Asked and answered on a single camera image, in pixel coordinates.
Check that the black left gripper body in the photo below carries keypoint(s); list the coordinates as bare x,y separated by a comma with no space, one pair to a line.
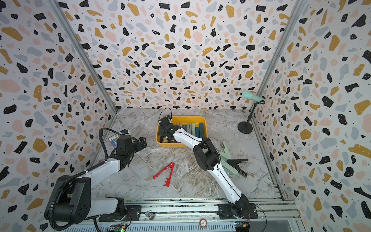
137,146

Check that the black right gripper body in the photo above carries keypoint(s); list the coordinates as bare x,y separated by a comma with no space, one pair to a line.
162,132

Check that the mint green pruning pliers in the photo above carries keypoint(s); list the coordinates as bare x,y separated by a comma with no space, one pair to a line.
193,129

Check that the yellow plastic storage box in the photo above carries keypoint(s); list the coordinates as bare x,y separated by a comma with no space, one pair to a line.
196,125

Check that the dark teal pruning pliers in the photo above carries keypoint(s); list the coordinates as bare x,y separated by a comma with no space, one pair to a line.
201,126

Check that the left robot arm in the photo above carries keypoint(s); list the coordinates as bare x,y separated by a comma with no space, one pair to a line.
71,201

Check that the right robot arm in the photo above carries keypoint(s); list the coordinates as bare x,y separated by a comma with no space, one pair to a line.
209,159

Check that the coloured marker pack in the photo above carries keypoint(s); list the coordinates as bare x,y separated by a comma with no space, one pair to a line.
113,140

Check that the silver round knob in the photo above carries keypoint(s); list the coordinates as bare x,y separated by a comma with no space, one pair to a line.
150,215

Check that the black microphone stand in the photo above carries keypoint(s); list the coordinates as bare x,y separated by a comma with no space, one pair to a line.
246,127

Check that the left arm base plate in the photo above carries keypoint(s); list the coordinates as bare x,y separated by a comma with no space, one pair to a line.
123,214

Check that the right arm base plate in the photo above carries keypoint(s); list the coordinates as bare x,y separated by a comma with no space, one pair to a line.
227,211

